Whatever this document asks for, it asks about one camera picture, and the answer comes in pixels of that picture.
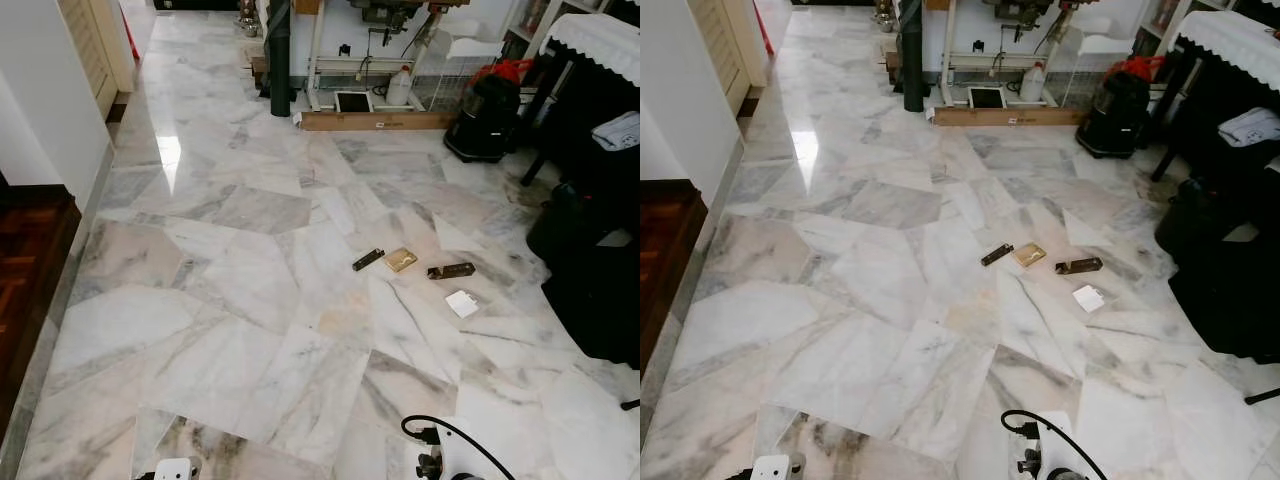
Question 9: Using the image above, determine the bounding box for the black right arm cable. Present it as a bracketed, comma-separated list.
[401, 414, 518, 480]
[1001, 409, 1109, 480]

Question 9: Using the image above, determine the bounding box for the white plastic jug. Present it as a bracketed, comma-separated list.
[385, 65, 415, 107]
[1019, 61, 1049, 103]

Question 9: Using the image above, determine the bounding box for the large black bag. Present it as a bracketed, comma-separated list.
[541, 240, 641, 368]
[1167, 235, 1280, 363]

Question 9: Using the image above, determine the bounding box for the cream louvered door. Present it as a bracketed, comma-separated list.
[58, 0, 137, 119]
[690, 0, 768, 113]

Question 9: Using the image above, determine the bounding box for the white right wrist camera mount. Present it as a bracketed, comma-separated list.
[438, 418, 503, 480]
[1035, 414, 1093, 480]

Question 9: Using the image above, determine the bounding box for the white sewing machine table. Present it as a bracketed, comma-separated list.
[935, 0, 1091, 109]
[303, 0, 453, 113]

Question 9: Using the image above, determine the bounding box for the small black bag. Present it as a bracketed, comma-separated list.
[526, 180, 606, 267]
[1154, 176, 1236, 263]

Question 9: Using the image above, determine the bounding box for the table with white lace cloth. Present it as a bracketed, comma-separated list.
[520, 12, 641, 189]
[1150, 10, 1280, 184]

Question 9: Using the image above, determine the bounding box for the folded grey cloth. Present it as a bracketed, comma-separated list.
[1217, 107, 1280, 149]
[591, 111, 641, 152]

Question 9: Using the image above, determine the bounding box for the long brown cardboard box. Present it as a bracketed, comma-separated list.
[298, 109, 458, 132]
[928, 104, 1088, 127]

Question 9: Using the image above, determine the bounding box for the dark wooden staircase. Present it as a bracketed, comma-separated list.
[0, 183, 83, 441]
[640, 178, 707, 373]

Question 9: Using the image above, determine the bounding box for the black vacuum cleaner red hose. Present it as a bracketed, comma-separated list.
[1076, 55, 1166, 160]
[444, 58, 534, 164]

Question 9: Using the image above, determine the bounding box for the white shelf unit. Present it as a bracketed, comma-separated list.
[498, 0, 566, 63]
[1132, 0, 1201, 59]

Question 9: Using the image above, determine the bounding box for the black pipe post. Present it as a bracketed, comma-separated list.
[900, 0, 927, 113]
[267, 0, 294, 117]

